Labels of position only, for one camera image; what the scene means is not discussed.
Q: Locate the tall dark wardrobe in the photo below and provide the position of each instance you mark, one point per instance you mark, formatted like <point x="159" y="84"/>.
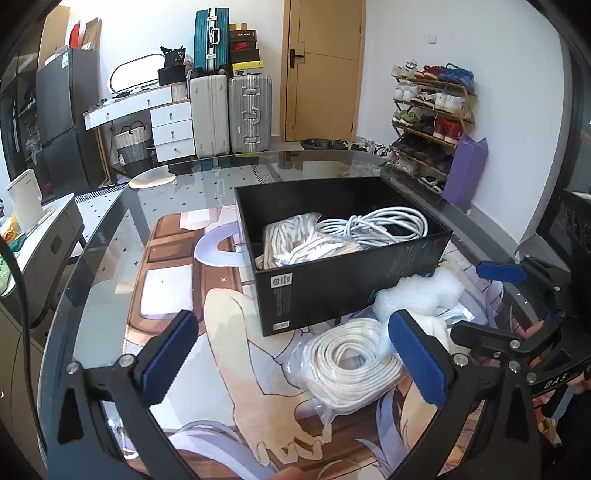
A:
<point x="20" y="135"/>

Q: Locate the white electric kettle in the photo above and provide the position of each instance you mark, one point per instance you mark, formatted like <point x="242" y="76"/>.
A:
<point x="26" y="199"/>

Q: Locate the black refrigerator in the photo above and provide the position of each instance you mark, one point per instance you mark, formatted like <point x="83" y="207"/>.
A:
<point x="66" y="88"/>

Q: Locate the woven laundry basket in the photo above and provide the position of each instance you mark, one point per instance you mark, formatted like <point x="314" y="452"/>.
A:
<point x="132" y="143"/>

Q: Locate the black cardboard box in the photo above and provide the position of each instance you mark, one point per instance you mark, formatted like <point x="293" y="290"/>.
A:
<point x="295" y="296"/>

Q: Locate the black handbag on desk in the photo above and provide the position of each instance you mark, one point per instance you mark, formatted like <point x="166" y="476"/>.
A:
<point x="173" y="70"/>

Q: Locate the wooden shoe rack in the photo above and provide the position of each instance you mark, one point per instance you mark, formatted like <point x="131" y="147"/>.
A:
<point x="432" y="110"/>

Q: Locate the grey side cabinet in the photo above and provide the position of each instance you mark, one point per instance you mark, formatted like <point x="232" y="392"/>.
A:
<point x="46" y="252"/>

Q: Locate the stacked shoe boxes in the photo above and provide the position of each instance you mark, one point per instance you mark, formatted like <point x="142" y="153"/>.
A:
<point x="243" y="50"/>

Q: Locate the oval vanity mirror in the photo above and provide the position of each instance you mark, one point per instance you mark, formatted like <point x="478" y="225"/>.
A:
<point x="137" y="73"/>

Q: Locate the silver suitcase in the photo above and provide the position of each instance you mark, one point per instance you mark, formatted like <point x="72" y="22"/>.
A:
<point x="250" y="103"/>

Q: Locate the white foam block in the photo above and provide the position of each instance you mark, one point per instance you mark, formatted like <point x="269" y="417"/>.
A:
<point x="423" y="295"/>

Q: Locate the white suitcase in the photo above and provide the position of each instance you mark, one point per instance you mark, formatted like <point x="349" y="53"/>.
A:
<point x="209" y="115"/>

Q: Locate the person's right hand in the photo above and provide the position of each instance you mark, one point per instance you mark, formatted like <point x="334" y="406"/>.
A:
<point x="558" y="359"/>

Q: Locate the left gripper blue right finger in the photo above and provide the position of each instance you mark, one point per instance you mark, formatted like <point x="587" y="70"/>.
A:
<point x="485" y="425"/>

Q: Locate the wooden door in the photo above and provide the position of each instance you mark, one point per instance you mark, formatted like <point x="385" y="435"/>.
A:
<point x="321" y="69"/>

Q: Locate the white dresser desk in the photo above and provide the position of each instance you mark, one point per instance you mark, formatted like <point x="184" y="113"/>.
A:
<point x="165" y="112"/>

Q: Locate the purple bag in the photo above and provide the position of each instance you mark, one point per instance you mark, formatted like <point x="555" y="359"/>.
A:
<point x="466" y="171"/>

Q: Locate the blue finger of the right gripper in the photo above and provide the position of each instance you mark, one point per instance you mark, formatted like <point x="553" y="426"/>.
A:
<point x="502" y="272"/>

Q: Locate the anime printed desk mat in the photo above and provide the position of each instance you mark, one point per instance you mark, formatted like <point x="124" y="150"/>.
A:
<point x="235" y="409"/>

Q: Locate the teal suitcase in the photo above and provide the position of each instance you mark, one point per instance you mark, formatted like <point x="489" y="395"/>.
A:
<point x="211" y="42"/>

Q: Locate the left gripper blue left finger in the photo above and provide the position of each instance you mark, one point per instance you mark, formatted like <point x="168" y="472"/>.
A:
<point x="81" y="444"/>

